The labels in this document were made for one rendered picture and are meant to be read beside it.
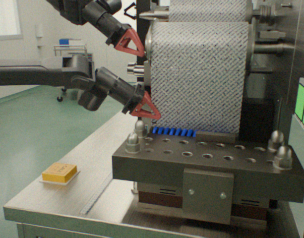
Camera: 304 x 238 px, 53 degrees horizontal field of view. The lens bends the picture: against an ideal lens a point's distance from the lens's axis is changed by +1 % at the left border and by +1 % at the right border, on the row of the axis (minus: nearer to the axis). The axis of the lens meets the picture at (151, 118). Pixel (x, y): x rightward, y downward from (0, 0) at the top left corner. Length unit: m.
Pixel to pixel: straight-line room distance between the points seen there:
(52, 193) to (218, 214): 0.41
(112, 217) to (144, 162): 0.14
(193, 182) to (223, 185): 0.06
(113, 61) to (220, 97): 6.09
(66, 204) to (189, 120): 0.37
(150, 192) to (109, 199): 0.12
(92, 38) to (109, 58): 0.54
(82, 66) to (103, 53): 6.13
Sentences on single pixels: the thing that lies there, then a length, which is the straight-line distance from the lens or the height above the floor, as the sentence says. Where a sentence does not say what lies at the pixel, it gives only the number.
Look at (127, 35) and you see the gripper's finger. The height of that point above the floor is 1.28.
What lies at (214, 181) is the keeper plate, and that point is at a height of 1.01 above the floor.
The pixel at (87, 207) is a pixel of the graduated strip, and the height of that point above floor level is 0.90.
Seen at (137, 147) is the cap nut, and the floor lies 1.04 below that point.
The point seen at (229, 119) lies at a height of 1.07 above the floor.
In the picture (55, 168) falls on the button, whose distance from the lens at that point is 0.90.
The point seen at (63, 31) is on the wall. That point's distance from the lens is 7.27.
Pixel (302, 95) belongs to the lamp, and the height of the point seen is 1.20.
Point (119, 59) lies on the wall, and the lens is 6.77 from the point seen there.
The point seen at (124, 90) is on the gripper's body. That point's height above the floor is 1.14.
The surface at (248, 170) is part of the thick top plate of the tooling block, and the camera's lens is 0.65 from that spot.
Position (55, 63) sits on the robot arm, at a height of 1.22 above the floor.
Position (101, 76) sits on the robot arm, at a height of 1.18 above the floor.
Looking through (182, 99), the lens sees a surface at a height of 1.12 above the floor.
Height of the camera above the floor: 1.31
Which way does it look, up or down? 18 degrees down
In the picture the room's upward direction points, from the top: straight up
